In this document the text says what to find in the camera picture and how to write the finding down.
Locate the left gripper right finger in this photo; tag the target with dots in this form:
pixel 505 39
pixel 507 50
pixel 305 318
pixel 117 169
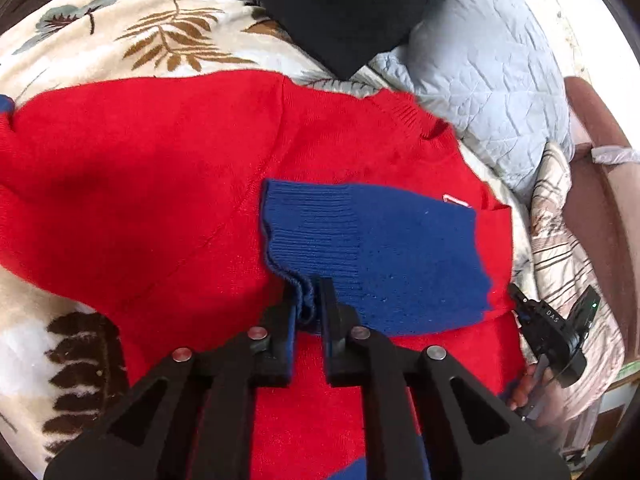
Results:
pixel 424 415

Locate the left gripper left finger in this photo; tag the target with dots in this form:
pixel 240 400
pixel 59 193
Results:
pixel 192 416

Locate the red and blue knit sweater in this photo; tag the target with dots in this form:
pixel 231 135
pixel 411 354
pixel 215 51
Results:
pixel 173 205

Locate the person's right hand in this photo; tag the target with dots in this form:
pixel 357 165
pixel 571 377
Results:
pixel 552 413

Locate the beige patterned pillow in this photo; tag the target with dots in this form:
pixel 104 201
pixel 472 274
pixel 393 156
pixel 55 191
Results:
pixel 562 272

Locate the brown upholstered headboard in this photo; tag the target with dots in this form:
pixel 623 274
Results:
pixel 602 207

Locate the leaf-pattern fleece blanket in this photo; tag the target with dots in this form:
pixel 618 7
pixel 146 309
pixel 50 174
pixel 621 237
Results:
pixel 61 362

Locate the grey quilted pillow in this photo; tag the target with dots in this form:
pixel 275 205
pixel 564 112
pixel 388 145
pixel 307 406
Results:
pixel 485 66

